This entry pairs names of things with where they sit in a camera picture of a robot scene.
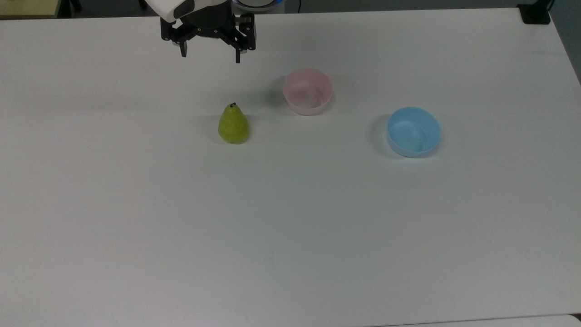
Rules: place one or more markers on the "wooden desk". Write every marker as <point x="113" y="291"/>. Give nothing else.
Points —
<point x="27" y="8"/>

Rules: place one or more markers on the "green pear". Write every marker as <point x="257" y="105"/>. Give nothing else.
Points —
<point x="233" y="126"/>

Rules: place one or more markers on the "pink plastic bowl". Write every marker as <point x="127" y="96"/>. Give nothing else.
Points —
<point x="307" y="91"/>

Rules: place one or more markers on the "black table clamp mount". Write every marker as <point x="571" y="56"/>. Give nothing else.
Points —
<point x="535" y="12"/>

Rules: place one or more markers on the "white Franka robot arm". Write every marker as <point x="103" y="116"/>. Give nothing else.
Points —
<point x="164" y="7"/>

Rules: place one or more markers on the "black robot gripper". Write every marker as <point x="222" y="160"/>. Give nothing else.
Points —
<point x="211" y="25"/>

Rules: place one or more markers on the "blue plastic bowl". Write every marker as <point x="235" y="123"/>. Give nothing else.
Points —
<point x="413" y="131"/>

